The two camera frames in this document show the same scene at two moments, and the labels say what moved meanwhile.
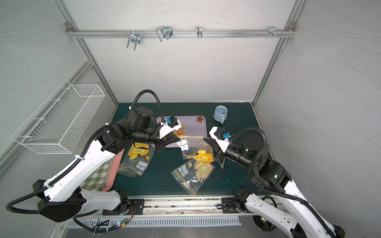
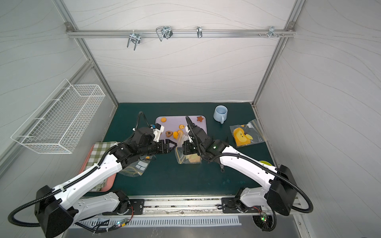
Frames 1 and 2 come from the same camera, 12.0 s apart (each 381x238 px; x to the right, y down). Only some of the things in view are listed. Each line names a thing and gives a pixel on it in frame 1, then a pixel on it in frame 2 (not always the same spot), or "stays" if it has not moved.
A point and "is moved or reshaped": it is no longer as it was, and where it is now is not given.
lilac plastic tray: (191, 126) stays
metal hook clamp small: (199, 31) stays
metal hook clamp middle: (165, 31) stays
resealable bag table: (193, 174) to (182, 158)
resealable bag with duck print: (136, 159) stays
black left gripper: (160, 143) to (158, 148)
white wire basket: (58, 124) stays
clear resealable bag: (195, 148) is moved or reshaped
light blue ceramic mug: (220, 114) stays
